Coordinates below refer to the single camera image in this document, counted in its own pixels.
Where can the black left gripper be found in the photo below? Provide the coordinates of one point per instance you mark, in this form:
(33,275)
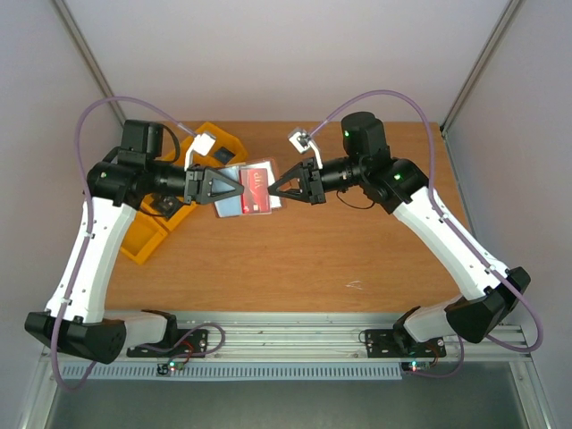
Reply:
(198,185)

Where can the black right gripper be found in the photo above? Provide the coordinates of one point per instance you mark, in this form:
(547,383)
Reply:
(314,181)

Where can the brown leather card holder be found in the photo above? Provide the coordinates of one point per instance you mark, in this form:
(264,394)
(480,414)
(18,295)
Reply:
(231,207)

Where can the red VIP card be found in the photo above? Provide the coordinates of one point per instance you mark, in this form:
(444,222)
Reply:
(255,199)

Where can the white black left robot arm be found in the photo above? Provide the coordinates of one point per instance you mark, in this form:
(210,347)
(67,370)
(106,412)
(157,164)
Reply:
(73,321)

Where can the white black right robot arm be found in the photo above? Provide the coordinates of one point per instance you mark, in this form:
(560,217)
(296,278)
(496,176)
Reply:
(487,287)

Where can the blue card in bin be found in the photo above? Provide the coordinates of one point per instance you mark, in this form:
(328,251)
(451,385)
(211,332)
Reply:
(223,155)

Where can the black card in bin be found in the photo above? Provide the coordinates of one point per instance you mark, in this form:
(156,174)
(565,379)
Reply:
(166,206)

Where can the yellow bin near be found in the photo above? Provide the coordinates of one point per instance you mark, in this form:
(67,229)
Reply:
(142,239)

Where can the left small circuit board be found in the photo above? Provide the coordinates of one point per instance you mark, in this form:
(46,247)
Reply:
(169,368)

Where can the small circuit board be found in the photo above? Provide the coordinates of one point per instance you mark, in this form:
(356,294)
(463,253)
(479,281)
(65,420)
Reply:
(169,368)
(416,366)

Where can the right small circuit board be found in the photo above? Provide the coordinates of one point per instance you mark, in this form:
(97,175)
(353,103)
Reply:
(416,366)

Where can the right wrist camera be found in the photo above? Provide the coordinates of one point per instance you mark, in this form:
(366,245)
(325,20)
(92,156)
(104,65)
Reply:
(303,142)

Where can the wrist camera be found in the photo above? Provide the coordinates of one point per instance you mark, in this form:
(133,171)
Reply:
(201,145)
(303,142)

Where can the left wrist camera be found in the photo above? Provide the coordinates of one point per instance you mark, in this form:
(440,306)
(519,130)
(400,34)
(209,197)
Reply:
(201,145)

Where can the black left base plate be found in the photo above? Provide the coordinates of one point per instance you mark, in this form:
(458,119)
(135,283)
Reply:
(181,344)

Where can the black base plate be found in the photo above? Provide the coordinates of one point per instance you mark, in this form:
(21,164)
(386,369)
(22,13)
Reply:
(380,343)
(181,344)

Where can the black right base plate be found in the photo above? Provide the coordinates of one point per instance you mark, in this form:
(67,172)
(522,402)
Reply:
(380,343)

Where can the left aluminium frame post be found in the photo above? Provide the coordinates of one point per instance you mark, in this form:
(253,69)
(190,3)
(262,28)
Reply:
(75,34)

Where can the aluminium frame post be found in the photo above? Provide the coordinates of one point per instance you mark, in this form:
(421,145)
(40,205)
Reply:
(75,34)
(498,33)

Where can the grey slotted cable duct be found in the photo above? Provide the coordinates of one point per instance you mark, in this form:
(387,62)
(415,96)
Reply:
(244,371)

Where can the right aluminium frame post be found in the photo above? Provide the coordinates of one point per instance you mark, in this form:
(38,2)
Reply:
(498,33)

